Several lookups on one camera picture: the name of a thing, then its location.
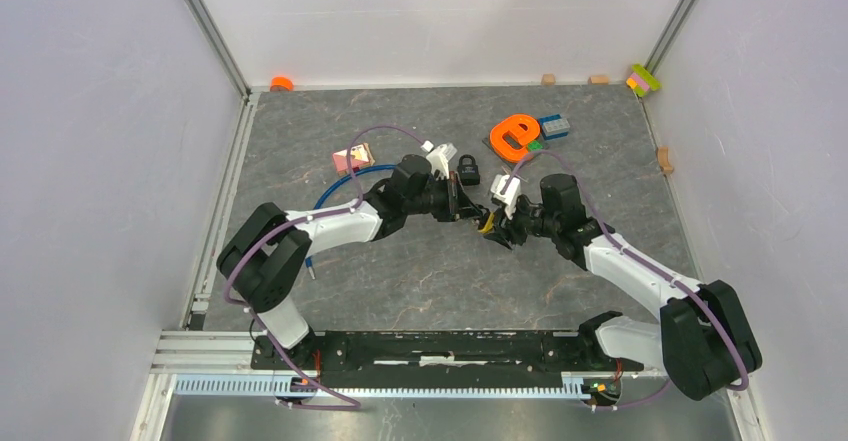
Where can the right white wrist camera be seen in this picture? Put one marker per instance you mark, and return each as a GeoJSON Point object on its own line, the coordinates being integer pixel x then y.
{"type": "Point", "coordinates": [505, 190]}

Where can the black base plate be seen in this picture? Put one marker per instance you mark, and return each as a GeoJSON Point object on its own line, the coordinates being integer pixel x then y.
{"type": "Point", "coordinates": [450, 359]}

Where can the stacked coloured lego bricks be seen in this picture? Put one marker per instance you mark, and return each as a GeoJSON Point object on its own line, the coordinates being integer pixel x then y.
{"type": "Point", "coordinates": [641, 81]}

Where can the orange round cap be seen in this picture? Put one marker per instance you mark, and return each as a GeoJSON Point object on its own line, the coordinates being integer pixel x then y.
{"type": "Point", "coordinates": [280, 84]}

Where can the wooden arch piece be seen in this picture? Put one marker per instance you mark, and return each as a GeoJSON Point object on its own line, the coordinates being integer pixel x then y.
{"type": "Point", "coordinates": [664, 160]}

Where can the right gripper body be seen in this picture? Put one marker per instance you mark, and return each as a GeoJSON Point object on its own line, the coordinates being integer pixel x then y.
{"type": "Point", "coordinates": [528, 219]}

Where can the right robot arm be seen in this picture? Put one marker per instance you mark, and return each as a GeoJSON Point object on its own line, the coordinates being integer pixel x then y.
{"type": "Point", "coordinates": [700, 337]}

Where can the wooden block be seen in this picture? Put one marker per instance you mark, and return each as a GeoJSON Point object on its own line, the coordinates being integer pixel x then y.
{"type": "Point", "coordinates": [599, 80]}
{"type": "Point", "coordinates": [548, 79]}

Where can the wooden block right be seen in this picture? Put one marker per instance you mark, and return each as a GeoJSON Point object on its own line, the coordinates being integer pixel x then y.
{"type": "Point", "coordinates": [599, 80]}

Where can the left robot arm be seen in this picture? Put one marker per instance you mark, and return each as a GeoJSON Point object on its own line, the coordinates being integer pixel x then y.
{"type": "Point", "coordinates": [263, 259]}

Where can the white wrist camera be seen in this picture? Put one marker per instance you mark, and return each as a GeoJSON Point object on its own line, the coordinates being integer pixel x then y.
{"type": "Point", "coordinates": [439, 158]}
{"type": "Point", "coordinates": [505, 190]}

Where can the black padlock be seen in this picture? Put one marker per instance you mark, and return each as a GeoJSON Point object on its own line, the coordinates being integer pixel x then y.
{"type": "Point", "coordinates": [468, 171]}

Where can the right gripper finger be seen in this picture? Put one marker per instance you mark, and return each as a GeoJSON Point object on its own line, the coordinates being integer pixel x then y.
{"type": "Point", "coordinates": [494, 207]}
{"type": "Point", "coordinates": [503, 237]}

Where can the wooden block left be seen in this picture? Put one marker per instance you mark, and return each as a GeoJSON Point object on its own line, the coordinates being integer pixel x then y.
{"type": "Point", "coordinates": [548, 79]}

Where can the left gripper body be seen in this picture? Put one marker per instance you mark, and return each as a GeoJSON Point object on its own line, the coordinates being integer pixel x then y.
{"type": "Point", "coordinates": [446, 200]}

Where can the pink wooden puzzle box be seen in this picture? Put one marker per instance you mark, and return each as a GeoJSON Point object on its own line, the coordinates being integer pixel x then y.
{"type": "Point", "coordinates": [357, 158]}

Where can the orange letter block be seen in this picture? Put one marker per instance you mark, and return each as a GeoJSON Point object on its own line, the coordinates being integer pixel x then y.
{"type": "Point", "coordinates": [511, 136]}

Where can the blue lego brick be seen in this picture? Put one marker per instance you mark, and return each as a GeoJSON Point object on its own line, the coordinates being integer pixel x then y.
{"type": "Point", "coordinates": [554, 126]}

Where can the yellow padlock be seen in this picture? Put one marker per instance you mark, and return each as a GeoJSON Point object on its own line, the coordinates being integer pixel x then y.
{"type": "Point", "coordinates": [488, 225]}

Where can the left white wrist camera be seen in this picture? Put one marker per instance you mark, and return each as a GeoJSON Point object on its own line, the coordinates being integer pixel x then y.
{"type": "Point", "coordinates": [439, 158]}

